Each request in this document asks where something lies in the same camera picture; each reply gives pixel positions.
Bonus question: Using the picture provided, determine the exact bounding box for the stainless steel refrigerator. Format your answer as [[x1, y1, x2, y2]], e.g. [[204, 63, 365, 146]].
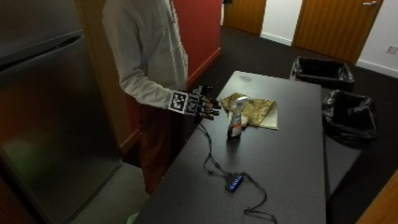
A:
[[0, 0, 124, 224]]

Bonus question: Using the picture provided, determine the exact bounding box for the white cube of black markers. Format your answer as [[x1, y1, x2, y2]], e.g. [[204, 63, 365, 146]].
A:
[[167, 90, 203, 116]]

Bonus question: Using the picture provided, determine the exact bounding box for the black hub with blue lights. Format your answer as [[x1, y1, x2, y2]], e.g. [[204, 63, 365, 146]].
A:
[[224, 172, 247, 194]]

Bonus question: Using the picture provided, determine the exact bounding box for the person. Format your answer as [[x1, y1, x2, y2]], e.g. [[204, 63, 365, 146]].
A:
[[102, 0, 191, 196]]

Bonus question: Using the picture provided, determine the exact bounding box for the black lined waste bin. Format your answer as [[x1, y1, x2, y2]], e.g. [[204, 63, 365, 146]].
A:
[[291, 55, 356, 93], [321, 89, 380, 148]]

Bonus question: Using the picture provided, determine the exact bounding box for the yellow patterned cloth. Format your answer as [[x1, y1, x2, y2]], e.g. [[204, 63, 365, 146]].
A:
[[219, 91, 280, 131]]

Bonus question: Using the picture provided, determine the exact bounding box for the wooden door with handle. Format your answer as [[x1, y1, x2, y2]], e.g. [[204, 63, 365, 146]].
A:
[[292, 0, 386, 64]]

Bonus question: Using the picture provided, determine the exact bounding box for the black cable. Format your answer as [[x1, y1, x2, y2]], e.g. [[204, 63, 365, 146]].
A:
[[196, 121, 235, 179], [243, 173, 279, 224]]

